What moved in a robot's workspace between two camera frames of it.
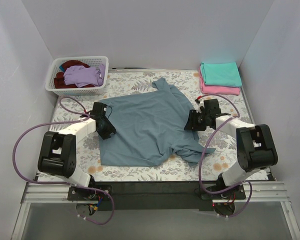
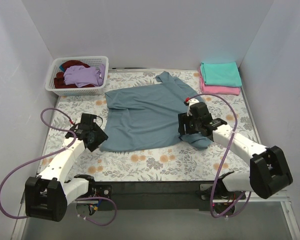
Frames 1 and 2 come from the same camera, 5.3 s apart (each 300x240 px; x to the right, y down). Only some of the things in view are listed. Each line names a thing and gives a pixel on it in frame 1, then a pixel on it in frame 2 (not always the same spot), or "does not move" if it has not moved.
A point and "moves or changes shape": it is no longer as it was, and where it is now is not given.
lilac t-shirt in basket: [82, 76] does not move
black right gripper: [192, 122] → [182, 125]
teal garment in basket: [61, 68] does not move
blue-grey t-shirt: [150, 129] moves or changes shape
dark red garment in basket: [59, 82] does not move
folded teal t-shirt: [221, 74] does not move
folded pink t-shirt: [217, 89] does not move
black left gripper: [108, 130] → [99, 139]
